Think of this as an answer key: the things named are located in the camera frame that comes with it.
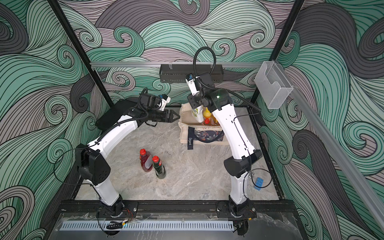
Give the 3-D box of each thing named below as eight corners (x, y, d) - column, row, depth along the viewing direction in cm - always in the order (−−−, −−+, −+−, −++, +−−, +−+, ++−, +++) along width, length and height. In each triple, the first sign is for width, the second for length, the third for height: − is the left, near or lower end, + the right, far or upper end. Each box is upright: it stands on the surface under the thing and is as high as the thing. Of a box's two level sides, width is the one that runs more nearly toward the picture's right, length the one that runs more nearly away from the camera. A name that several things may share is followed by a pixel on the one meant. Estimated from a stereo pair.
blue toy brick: (253, 187, 82) (254, 186, 80) (256, 178, 85) (258, 176, 84) (260, 192, 80) (261, 191, 79) (263, 181, 84) (265, 180, 82)
